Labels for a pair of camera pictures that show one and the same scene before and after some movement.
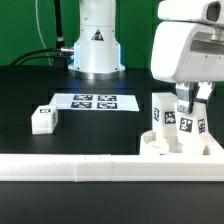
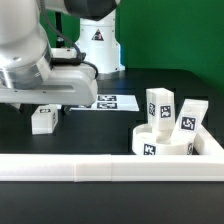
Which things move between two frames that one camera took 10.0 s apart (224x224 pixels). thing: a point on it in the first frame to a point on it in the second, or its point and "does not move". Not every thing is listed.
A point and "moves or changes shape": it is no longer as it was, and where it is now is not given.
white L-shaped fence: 113,167 does not move
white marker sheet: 95,101 does not move
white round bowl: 184,144 moves or changes shape
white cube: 44,120 does not move
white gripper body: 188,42 to 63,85
